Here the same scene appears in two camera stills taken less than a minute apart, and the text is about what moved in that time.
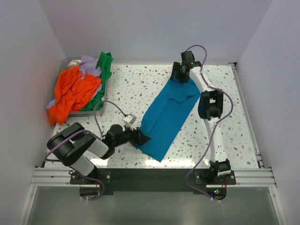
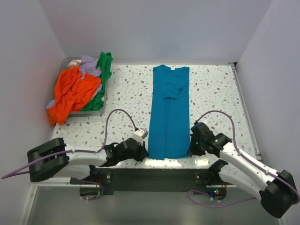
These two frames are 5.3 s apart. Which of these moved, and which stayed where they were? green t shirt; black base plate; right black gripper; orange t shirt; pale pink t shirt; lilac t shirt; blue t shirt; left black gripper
Moved: right black gripper; blue t shirt; left black gripper
Stayed: lilac t shirt; pale pink t shirt; orange t shirt; black base plate; green t shirt
